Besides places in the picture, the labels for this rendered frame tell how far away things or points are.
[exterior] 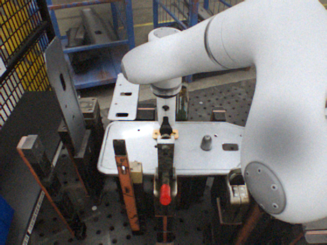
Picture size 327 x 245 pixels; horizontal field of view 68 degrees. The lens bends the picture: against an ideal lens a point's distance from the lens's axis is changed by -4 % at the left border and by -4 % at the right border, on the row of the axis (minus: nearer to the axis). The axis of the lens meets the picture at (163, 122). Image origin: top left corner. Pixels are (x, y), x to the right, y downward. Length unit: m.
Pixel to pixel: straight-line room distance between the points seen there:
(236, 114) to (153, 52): 0.95
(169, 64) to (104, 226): 0.68
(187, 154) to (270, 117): 0.54
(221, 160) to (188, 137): 0.13
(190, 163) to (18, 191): 0.47
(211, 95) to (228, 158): 0.75
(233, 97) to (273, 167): 1.29
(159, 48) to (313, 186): 0.37
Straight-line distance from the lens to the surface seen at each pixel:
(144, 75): 0.53
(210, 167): 0.76
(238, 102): 1.48
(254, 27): 0.32
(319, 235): 0.66
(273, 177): 0.24
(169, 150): 0.53
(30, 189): 0.75
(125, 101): 0.96
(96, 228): 1.01
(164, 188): 0.55
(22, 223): 0.71
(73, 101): 0.77
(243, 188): 0.65
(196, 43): 0.43
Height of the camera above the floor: 1.60
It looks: 44 degrees down
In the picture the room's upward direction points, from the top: straight up
